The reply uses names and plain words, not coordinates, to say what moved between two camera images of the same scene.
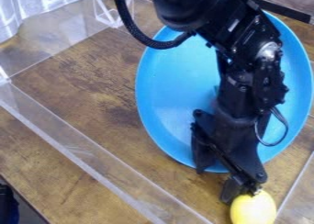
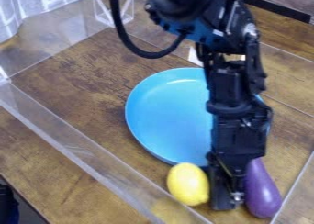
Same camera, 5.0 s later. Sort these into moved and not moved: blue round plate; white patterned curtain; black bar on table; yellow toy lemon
Moved: blue round plate; yellow toy lemon
Not moved: black bar on table; white patterned curtain
